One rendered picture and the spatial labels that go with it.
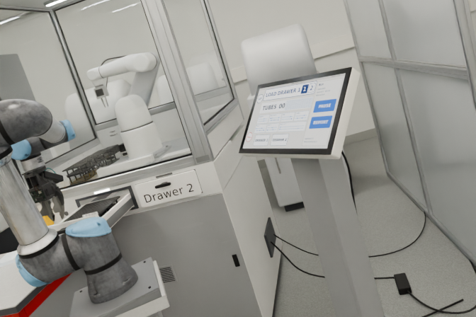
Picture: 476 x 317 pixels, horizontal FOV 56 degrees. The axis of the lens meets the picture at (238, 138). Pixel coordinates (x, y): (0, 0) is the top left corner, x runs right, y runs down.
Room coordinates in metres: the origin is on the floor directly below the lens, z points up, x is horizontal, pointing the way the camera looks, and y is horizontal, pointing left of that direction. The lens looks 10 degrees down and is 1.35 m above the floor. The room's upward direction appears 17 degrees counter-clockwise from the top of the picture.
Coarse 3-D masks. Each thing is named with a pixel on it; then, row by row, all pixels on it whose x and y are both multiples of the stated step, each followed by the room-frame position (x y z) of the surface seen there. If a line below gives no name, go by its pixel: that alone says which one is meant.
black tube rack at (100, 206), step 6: (114, 198) 1.96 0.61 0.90; (90, 204) 1.99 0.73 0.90; (96, 204) 1.94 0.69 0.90; (102, 204) 1.91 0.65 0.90; (108, 204) 1.87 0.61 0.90; (114, 204) 1.96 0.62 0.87; (78, 210) 1.94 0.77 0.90; (84, 210) 1.91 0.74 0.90; (90, 210) 1.87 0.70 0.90; (96, 210) 1.84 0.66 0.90; (102, 210) 1.81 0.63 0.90; (108, 210) 1.87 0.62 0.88; (72, 216) 1.87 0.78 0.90; (78, 216) 1.84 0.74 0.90; (102, 216) 1.83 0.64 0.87
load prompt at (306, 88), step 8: (272, 88) 1.81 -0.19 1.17; (280, 88) 1.77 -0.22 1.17; (288, 88) 1.72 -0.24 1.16; (296, 88) 1.68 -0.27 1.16; (304, 88) 1.64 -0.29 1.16; (312, 88) 1.60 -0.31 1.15; (264, 96) 1.84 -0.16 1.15; (272, 96) 1.79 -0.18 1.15; (280, 96) 1.74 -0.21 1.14; (288, 96) 1.70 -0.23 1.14
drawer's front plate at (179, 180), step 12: (156, 180) 1.93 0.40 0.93; (168, 180) 1.92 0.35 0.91; (180, 180) 1.91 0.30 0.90; (192, 180) 1.90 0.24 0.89; (144, 192) 1.95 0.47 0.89; (156, 192) 1.94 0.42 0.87; (168, 192) 1.93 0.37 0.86; (180, 192) 1.92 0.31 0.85; (192, 192) 1.90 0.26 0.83; (144, 204) 1.95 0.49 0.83
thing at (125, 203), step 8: (128, 192) 2.01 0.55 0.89; (96, 200) 2.05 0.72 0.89; (120, 200) 1.91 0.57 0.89; (128, 200) 1.95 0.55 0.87; (80, 208) 2.01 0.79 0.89; (112, 208) 1.82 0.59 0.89; (120, 208) 1.87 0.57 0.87; (128, 208) 1.93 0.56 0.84; (104, 216) 1.74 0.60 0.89; (112, 216) 1.79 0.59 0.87; (120, 216) 1.85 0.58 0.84; (112, 224) 1.76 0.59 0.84
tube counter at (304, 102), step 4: (284, 100) 1.71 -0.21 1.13; (288, 100) 1.69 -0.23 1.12; (292, 100) 1.67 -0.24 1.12; (296, 100) 1.65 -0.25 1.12; (300, 100) 1.63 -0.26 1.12; (304, 100) 1.61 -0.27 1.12; (308, 100) 1.59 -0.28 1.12; (280, 104) 1.72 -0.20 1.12; (284, 104) 1.70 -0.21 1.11; (288, 104) 1.68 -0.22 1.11; (292, 104) 1.66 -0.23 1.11; (296, 104) 1.64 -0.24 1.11; (300, 104) 1.62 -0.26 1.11; (304, 104) 1.60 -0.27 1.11; (308, 104) 1.58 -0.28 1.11; (280, 108) 1.71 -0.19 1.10; (284, 108) 1.69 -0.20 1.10; (288, 108) 1.66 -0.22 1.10; (292, 108) 1.65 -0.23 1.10; (296, 108) 1.63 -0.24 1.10; (300, 108) 1.61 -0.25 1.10
